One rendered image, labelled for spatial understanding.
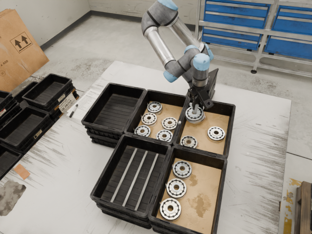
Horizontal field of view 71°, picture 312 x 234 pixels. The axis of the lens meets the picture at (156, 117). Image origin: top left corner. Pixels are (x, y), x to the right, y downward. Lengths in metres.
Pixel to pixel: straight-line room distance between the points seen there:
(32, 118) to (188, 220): 1.87
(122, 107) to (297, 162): 1.74
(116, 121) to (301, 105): 2.21
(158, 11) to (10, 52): 2.75
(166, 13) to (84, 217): 1.23
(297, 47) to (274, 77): 0.46
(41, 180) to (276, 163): 1.47
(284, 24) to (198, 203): 2.31
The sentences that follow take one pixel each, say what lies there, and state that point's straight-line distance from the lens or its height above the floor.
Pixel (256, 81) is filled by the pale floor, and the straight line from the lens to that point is 3.19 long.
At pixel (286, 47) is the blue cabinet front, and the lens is 3.12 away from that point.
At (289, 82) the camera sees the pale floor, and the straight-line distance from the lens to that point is 3.30.
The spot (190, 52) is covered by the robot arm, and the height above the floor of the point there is 1.32.
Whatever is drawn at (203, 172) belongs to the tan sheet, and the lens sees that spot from 1.26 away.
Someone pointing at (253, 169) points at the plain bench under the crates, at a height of 0.70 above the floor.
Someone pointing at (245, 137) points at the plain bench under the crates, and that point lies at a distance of 1.60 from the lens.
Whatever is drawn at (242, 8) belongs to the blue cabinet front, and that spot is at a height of 0.81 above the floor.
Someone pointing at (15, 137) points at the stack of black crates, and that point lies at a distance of 2.44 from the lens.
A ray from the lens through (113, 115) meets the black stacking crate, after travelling 1.55.
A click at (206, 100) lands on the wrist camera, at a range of 1.16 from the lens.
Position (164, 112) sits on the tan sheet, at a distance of 1.51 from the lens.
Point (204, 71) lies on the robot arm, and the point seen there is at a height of 1.29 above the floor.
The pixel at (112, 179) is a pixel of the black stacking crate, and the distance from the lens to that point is 1.28.
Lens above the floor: 1.95
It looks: 49 degrees down
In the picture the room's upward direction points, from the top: 7 degrees counter-clockwise
